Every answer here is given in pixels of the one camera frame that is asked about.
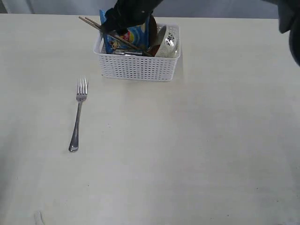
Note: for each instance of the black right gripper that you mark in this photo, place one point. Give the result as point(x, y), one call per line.
point(126, 14)

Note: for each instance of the blue Lays chips bag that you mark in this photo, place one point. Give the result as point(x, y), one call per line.
point(137, 35)

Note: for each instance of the brown wooden chopstick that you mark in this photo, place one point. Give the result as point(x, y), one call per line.
point(131, 44)
point(91, 23)

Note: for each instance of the dark brown round plate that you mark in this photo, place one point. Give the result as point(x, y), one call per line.
point(153, 30)

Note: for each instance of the white plastic perforated basket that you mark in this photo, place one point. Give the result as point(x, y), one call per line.
point(138, 68)

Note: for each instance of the silver metal fork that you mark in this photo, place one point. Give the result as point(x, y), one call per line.
point(81, 96)

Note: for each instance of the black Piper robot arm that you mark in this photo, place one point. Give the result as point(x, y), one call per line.
point(289, 21)

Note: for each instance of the stainless steel cup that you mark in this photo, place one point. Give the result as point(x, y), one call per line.
point(127, 52)

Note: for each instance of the white patterned ceramic bowl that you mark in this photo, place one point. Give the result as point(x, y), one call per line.
point(167, 40)

